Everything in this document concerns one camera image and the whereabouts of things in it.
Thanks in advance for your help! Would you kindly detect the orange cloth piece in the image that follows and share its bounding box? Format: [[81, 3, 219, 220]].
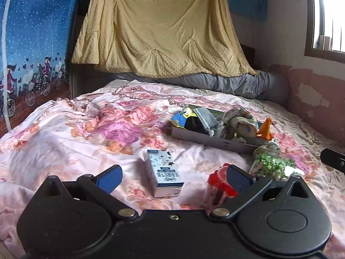
[[256, 118, 273, 141]]

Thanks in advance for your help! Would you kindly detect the striped colourful towel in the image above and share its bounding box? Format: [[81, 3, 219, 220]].
[[223, 108, 259, 138]]

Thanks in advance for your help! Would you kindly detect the black sock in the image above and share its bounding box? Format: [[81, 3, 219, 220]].
[[184, 116, 209, 135]]

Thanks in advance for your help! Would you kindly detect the grey face mask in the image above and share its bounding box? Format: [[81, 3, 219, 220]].
[[194, 107, 220, 137]]

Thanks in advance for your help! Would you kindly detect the red lid marker jar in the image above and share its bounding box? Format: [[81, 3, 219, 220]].
[[204, 163, 238, 208]]

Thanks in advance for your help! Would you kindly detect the bag of green pieces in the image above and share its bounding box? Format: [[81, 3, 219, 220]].
[[249, 142, 305, 181]]

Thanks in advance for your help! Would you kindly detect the grey tray cartoon liner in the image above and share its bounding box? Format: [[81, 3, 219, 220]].
[[170, 105, 269, 155]]

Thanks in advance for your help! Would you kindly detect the pink floral bed sheet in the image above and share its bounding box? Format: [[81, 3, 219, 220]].
[[1, 80, 344, 258]]

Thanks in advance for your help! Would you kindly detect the blue white milk carton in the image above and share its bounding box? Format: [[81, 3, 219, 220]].
[[146, 150, 184, 198]]

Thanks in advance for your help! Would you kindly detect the grey rolled quilt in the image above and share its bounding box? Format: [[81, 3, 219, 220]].
[[112, 71, 289, 105]]

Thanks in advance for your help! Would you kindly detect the wooden framed window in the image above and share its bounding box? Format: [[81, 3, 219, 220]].
[[305, 0, 344, 64]]

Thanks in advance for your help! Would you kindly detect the yellow dotted hanging blanket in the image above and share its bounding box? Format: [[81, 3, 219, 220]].
[[71, 0, 256, 78]]

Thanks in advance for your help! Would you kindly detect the blue bicycle print curtain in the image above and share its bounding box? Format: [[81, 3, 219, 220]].
[[1, 0, 77, 134]]

